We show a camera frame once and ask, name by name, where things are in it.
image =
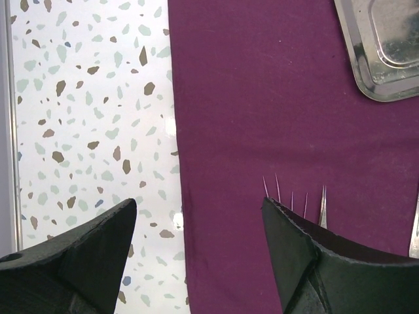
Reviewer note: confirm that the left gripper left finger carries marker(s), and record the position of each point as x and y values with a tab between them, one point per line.
78	271

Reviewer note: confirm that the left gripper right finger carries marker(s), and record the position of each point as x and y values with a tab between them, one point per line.
317	271

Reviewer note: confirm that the wide steel tweezers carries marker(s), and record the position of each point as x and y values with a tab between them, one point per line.
322	221

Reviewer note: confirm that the thin steel tweezers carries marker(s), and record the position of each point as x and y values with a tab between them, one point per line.
277	195
305	204

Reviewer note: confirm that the purple surgical cloth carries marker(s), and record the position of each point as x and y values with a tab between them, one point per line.
265	87

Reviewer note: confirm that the steel instrument tray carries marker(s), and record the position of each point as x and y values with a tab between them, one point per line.
381	38

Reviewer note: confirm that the aluminium mounting rail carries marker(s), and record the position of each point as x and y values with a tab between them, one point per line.
11	222

